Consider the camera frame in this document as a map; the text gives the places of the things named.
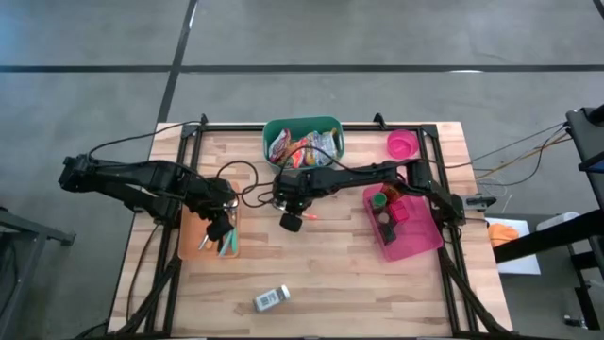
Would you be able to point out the silver snack packet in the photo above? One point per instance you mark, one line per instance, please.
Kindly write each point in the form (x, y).
(313, 144)
(297, 158)

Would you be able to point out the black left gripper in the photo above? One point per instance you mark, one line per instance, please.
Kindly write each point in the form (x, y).
(212, 198)

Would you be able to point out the pink plastic tray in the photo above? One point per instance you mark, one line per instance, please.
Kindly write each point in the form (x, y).
(415, 241)

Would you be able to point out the green plastic bin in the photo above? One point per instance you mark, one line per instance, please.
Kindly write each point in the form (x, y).
(302, 124)

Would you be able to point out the small glass spice jar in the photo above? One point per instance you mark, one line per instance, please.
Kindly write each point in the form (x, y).
(383, 217)

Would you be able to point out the white board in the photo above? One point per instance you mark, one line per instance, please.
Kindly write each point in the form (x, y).
(519, 264)

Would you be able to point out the orange cloth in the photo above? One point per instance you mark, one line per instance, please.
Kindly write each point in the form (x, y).
(502, 234)

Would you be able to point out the orange silver spoon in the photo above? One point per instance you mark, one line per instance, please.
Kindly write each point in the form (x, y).
(310, 216)

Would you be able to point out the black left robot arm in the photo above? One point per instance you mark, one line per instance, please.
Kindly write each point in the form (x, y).
(141, 175)

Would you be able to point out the orange plastic tray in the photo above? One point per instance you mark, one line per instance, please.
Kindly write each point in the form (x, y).
(193, 236)

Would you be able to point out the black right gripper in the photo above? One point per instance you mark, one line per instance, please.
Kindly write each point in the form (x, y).
(297, 189)

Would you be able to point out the white labelled spice jar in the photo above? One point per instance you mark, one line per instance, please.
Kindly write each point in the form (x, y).
(271, 298)

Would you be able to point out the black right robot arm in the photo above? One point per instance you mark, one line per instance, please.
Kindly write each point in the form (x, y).
(368, 172)

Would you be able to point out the grey metal table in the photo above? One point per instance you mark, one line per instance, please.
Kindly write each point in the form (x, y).
(28, 226)

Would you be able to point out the green spice tin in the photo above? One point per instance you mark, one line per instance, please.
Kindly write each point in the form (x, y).
(388, 233)

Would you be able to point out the green lidded spice jar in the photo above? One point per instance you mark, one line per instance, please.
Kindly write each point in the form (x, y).
(379, 199)

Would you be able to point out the pink plastic bowl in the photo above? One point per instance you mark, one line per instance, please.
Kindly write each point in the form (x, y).
(402, 144)

